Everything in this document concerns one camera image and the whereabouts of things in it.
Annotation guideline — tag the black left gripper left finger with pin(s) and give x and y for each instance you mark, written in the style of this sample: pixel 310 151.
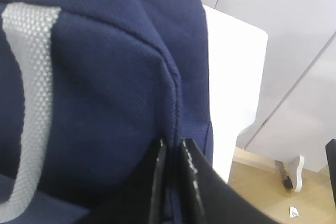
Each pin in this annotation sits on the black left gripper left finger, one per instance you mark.
pixel 158 191

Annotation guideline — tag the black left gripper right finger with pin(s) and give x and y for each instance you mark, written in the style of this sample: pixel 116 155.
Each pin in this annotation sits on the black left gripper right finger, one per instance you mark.
pixel 205 197

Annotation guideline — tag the navy blue lunch bag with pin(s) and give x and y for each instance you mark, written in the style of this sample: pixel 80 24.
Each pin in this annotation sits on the navy blue lunch bag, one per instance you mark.
pixel 88 87

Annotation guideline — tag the white paper scrap on floor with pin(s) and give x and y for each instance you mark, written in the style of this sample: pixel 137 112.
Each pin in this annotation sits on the white paper scrap on floor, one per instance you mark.
pixel 293 212

